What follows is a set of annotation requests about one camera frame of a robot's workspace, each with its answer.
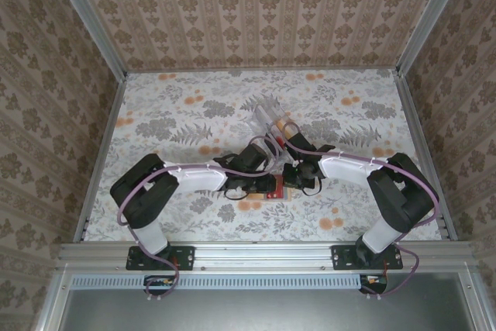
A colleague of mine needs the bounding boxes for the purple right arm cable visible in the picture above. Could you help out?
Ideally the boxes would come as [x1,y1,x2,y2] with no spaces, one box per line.
[282,122,441,301]

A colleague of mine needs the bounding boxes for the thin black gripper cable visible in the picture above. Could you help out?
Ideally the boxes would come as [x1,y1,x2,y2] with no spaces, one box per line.
[301,179,323,197]
[222,187,250,203]

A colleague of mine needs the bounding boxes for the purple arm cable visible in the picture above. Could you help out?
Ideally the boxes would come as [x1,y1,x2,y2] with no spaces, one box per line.
[282,122,441,301]
[118,135,282,303]

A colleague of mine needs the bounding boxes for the aluminium front rail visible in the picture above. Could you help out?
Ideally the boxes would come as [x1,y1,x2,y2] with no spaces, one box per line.
[57,240,476,272]

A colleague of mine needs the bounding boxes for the clear plastic card box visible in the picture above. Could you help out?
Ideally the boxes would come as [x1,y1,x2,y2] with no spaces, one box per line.
[250,96,307,157]

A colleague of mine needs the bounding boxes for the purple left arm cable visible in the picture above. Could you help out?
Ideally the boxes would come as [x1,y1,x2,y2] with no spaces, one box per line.
[118,135,282,303]

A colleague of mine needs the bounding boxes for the thin black right gripper cable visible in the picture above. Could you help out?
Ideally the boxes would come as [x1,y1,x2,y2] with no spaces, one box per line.
[301,179,323,197]

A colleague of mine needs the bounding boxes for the grey metal sheet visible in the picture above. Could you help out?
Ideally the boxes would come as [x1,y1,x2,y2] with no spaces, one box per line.
[57,288,472,331]

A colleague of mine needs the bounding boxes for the black connector box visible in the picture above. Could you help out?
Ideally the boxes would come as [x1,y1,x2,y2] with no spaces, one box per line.
[359,274,389,295]
[143,274,176,295]

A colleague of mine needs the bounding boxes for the small wooden tray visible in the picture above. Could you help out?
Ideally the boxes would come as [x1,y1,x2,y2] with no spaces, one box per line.
[247,185,292,203]

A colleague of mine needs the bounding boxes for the floral table cover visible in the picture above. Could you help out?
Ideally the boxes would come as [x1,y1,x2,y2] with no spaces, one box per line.
[83,68,446,243]

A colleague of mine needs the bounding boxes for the thin black left gripper cable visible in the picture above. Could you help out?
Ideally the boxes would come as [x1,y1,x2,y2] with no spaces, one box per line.
[222,187,250,203]

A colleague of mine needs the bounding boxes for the aluminium corner post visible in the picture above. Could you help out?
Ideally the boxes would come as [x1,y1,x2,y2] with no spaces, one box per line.
[45,0,129,80]
[395,0,473,78]

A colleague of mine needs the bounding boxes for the white slotted cable duct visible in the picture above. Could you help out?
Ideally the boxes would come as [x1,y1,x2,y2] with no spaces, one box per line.
[71,273,363,290]

